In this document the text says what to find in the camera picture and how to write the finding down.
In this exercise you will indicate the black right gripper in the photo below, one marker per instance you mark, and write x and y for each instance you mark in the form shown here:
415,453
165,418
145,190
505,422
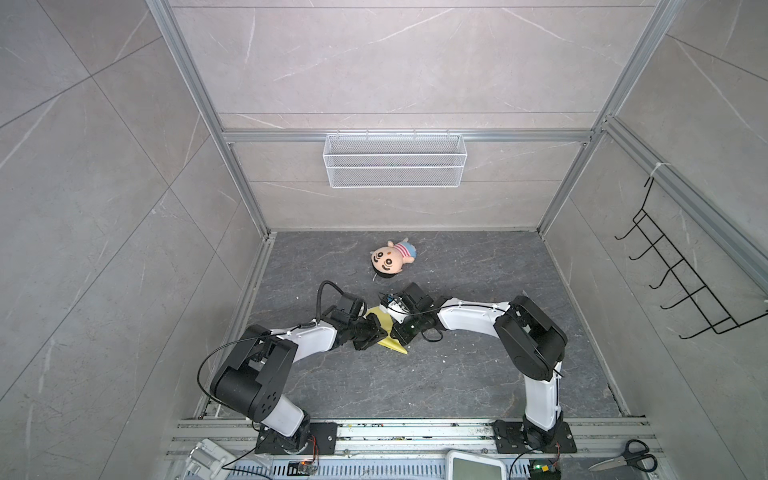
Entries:
398,333

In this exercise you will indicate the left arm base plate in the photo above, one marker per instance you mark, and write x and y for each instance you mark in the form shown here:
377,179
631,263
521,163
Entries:
313,437

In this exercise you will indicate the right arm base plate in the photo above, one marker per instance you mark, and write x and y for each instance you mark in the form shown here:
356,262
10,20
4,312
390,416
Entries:
513,437

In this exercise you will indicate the black handled scissors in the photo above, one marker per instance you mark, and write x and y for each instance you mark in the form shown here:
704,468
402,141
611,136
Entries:
636,454

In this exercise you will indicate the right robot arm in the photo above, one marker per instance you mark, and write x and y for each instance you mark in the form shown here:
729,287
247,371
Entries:
533,341

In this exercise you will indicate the white digital scale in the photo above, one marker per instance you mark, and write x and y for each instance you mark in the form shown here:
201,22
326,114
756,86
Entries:
461,465

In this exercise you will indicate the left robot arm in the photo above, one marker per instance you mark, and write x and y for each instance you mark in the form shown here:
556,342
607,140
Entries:
252,379

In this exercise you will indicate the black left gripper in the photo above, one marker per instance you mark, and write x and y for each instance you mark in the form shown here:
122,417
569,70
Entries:
378,333

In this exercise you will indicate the plush doll toy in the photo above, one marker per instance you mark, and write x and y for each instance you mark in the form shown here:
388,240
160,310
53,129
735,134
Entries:
389,260

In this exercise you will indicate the white device bottom left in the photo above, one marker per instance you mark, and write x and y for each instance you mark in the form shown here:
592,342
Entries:
209,461

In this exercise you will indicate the black wire hook rack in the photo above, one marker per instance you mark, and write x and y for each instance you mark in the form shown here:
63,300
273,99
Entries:
694,289

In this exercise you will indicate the yellow square paper sheet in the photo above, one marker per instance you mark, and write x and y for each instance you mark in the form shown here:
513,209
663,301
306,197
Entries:
386,323

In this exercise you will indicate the small green circuit board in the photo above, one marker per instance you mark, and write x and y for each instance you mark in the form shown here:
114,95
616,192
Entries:
544,470

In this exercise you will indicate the white wire mesh basket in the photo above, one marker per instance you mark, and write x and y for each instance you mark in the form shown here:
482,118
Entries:
360,161

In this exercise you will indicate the small red-wired circuit board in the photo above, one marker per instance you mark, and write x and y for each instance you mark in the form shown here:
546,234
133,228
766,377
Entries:
302,468

